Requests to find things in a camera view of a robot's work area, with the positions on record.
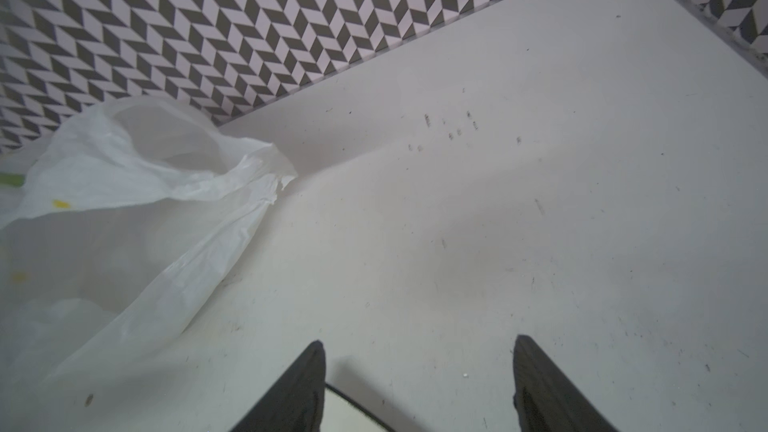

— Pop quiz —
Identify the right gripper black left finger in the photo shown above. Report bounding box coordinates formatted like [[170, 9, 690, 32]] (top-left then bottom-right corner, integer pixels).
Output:
[[231, 340, 326, 432]]

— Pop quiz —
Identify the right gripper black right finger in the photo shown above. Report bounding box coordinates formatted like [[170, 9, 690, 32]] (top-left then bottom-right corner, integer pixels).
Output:
[[512, 335, 617, 432]]

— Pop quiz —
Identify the white printed plastic bag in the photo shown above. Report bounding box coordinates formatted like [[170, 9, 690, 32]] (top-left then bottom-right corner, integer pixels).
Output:
[[1, 96, 296, 430]]

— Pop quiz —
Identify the white square black-edged mat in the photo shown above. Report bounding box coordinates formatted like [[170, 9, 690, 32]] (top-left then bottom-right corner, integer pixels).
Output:
[[320, 384, 394, 432]]

